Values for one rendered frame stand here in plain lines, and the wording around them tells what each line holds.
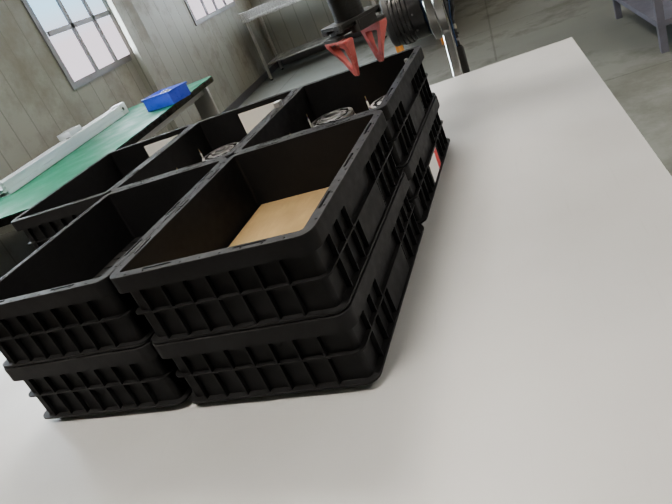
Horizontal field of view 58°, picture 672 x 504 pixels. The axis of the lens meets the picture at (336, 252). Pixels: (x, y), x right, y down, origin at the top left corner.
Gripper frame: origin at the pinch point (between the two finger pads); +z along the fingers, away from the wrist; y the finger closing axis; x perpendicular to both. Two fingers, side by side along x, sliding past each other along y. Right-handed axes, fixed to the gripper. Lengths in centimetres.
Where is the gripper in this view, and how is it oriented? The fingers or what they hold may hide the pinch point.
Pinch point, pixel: (367, 64)
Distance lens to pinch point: 121.1
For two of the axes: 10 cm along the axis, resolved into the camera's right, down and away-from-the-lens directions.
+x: -5.4, -1.7, 8.2
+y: 7.4, -5.5, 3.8
